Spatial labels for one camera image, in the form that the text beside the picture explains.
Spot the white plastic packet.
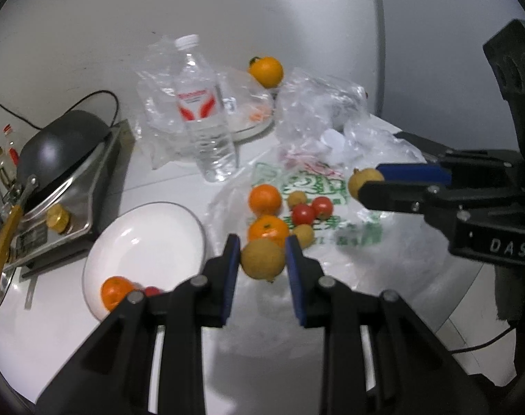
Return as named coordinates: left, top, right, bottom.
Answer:
left=321, top=129, right=347, bottom=160

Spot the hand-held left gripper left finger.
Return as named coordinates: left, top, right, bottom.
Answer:
left=35, top=233, right=241, bottom=415

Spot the orange with green stem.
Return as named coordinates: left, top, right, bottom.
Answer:
left=248, top=55, right=285, bottom=88

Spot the small bottle red label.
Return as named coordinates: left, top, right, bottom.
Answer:
left=3, top=124, right=21, bottom=169

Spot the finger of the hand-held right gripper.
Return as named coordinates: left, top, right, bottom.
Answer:
left=376, top=131, right=523, bottom=187
left=358, top=180, right=525, bottom=234

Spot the black power cable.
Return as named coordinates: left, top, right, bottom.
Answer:
left=0, top=90, right=120, bottom=130

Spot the black wok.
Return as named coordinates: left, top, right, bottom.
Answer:
left=0, top=110, right=113, bottom=295

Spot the small clear bottle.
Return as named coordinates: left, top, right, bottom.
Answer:
left=0, top=147, right=13, bottom=184

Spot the crumpled clear plastic bag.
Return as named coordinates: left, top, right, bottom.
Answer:
left=273, top=68, right=427, bottom=174

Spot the thin black cable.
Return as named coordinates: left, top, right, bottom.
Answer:
left=450, top=324, right=516, bottom=353

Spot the tangerine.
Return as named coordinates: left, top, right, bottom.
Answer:
left=248, top=184, right=283, bottom=217
left=248, top=215, right=290, bottom=247
left=100, top=276, right=138, bottom=312

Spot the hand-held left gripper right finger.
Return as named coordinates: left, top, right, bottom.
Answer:
left=285, top=234, right=490, bottom=415

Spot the green printed plastic bag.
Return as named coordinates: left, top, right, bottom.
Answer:
left=206, top=158, right=445, bottom=347

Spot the clear plastic water bottle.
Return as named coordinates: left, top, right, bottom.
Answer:
left=173, top=35, right=238, bottom=183

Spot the steel stove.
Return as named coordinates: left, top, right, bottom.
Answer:
left=0, top=119, right=131, bottom=314

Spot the white plate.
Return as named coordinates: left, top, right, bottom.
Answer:
left=82, top=201, right=208, bottom=323

